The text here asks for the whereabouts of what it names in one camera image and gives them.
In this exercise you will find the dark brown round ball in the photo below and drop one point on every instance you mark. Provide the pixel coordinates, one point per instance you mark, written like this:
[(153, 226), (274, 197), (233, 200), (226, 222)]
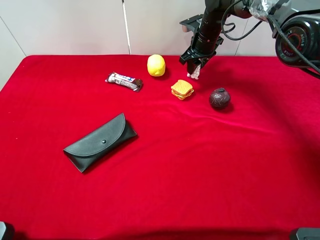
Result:
[(219, 98)]

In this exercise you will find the white vertical pole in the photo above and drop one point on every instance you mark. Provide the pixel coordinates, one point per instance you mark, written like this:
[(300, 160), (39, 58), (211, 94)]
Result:
[(126, 27)]

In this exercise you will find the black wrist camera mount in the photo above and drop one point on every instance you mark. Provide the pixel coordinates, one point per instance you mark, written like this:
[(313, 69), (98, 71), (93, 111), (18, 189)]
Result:
[(192, 23)]

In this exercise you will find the toy sandwich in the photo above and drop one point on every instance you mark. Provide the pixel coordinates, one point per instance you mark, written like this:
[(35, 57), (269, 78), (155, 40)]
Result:
[(182, 89)]

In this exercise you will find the chocolate bar in wrapper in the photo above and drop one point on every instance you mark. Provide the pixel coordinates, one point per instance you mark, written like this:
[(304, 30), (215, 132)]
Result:
[(132, 83)]

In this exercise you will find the black leather glasses case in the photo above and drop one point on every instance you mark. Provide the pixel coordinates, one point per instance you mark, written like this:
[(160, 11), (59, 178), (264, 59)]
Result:
[(95, 145)]

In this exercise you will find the yellow lemon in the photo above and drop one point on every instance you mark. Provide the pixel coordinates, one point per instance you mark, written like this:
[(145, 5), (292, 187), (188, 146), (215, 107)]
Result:
[(156, 65)]

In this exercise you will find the black device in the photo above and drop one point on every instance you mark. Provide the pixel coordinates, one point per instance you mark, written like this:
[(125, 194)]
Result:
[(305, 233), (7, 231)]

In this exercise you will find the red velvet table cloth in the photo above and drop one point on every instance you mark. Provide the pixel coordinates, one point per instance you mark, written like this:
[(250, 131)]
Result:
[(250, 171)]

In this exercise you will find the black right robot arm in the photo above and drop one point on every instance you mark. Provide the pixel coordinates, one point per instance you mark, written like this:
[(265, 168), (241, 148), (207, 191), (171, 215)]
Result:
[(295, 26)]

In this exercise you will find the black device bottom right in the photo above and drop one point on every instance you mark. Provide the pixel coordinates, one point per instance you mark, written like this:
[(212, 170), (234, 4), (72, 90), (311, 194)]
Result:
[(305, 233)]

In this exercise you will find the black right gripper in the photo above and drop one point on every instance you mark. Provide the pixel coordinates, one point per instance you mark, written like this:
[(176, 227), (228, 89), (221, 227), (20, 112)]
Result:
[(199, 51)]

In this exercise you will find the black device bottom left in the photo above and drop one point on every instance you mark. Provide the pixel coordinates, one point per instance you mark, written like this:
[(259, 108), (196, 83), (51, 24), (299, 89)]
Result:
[(7, 231)]

